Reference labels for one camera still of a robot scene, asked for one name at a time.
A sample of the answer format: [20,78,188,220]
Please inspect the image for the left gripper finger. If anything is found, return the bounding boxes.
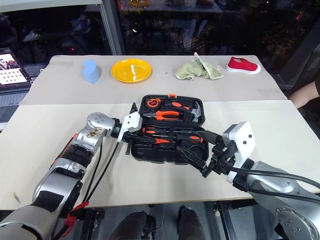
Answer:
[131,136,157,145]
[133,130,152,139]

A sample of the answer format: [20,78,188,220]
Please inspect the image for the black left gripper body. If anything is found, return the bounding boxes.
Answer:
[123,129,141,156]

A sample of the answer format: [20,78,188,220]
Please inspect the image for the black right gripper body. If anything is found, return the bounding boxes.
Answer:
[201,136,239,179]

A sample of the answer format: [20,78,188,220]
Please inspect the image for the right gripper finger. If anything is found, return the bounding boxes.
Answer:
[175,146,209,174]
[195,129,223,146]

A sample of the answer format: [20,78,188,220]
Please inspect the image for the black and orange screwdriver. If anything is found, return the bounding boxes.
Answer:
[139,134,205,144]
[141,126,201,135]

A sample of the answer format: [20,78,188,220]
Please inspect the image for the black tool case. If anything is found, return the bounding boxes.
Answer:
[129,93,210,165]

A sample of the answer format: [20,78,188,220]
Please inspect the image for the claw hammer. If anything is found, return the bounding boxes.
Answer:
[163,98,204,124]

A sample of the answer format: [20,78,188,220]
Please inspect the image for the orange black tape measure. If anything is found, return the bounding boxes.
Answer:
[145,97,162,109]

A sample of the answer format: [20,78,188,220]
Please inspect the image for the dark rounded shape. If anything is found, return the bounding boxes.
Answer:
[176,205,206,240]
[109,210,156,240]

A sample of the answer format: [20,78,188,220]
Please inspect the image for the yellow plate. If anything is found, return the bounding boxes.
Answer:
[110,58,153,84]

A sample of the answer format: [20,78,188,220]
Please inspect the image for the green cloth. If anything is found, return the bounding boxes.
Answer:
[174,51,225,81]

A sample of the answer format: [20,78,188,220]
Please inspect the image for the blue sponge block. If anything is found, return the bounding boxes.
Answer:
[81,58,103,85]

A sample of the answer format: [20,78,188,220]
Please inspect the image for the red shoe with white sole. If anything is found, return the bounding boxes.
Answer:
[225,56,262,76]

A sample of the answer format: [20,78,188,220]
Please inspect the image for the laptop with lit screen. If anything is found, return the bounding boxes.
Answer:
[0,47,33,106]

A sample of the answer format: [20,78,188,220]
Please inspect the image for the orange handled pliers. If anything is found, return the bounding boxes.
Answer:
[142,110,187,122]

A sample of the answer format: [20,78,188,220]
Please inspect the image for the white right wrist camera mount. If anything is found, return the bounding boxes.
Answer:
[222,121,257,184]

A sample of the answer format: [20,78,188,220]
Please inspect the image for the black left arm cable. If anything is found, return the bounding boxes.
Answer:
[81,138,121,204]

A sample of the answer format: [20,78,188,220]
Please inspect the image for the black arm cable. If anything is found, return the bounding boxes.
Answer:
[225,166,320,205]
[81,138,121,204]

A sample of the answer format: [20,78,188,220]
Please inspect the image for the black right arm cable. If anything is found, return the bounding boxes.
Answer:
[225,166,320,205]

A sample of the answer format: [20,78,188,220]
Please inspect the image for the red cable tie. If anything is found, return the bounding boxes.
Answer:
[62,200,90,239]

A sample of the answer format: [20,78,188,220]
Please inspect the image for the grey metal shelf frame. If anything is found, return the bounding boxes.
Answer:
[0,0,126,56]

